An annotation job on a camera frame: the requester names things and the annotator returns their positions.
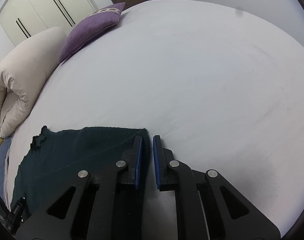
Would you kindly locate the cream wardrobe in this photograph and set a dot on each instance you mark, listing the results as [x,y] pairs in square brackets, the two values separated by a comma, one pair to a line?
[21,19]

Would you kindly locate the beige folded duvet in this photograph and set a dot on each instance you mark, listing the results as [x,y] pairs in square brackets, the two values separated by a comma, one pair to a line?
[23,74]

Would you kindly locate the purple cushion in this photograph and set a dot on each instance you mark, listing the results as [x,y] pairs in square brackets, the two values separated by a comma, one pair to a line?
[90,29]

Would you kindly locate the dark green knit garment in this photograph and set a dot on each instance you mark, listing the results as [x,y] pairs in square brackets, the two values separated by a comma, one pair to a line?
[55,157]

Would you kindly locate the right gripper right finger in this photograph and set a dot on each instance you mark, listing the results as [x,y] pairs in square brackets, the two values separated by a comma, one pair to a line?
[166,177]

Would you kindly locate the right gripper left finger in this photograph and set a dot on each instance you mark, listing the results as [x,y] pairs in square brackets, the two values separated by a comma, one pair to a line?
[132,157]

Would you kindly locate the blue pillow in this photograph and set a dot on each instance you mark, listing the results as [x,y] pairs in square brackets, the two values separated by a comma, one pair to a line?
[4,147]

